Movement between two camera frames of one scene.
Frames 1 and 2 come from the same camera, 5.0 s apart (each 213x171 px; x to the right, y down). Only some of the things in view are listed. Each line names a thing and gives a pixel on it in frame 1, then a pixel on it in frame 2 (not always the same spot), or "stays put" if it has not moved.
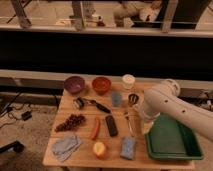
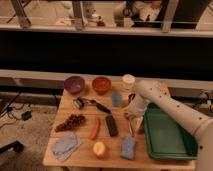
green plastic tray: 172,139 stays put
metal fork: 127,117 stays put
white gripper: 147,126 → 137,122
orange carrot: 96,130 stays put
